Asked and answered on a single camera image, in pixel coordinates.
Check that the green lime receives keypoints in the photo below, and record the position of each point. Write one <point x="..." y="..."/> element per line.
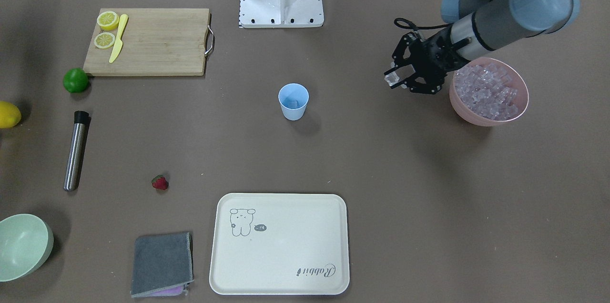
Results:
<point x="75" y="80"/>

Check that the clear ice cube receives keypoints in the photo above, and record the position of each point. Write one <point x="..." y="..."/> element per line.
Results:
<point x="392" y="79"/>

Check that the grey folded cloth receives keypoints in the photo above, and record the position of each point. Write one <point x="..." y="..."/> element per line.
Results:
<point x="162" y="265"/>

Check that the lemon slice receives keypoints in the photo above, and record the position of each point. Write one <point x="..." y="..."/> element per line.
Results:
<point x="108" y="20"/>
<point x="104" y="40"/>

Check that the steel muddler black tip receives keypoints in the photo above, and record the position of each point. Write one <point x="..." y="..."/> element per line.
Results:
<point x="77" y="148"/>

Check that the wooden cutting board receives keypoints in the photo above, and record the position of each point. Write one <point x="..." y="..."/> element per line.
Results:
<point x="157" y="42"/>

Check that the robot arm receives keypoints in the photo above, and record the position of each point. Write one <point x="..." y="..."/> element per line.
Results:
<point x="472" y="28"/>

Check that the ice cube in cup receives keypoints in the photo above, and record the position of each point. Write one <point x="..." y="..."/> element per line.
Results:
<point x="294" y="104"/>

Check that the pink bowl of ice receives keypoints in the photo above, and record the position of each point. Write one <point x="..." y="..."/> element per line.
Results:
<point x="488" y="92"/>

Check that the yellow lemon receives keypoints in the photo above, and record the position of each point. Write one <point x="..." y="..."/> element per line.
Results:
<point x="10" y="115"/>

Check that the yellow plastic knife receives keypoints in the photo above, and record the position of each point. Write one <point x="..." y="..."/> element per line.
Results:
<point x="118" y="45"/>

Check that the red strawberry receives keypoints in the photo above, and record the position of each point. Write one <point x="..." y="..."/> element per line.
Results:
<point x="160" y="182"/>

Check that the mint green bowl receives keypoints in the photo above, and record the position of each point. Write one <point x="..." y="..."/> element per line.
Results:
<point x="26" y="242"/>

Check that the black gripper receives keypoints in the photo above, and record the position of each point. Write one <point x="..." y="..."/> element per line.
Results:
<point x="437" y="56"/>

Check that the light blue cup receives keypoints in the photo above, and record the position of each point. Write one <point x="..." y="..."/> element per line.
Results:
<point x="293" y="99"/>

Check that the cream rabbit tray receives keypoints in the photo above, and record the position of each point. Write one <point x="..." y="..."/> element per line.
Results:
<point x="280" y="244"/>

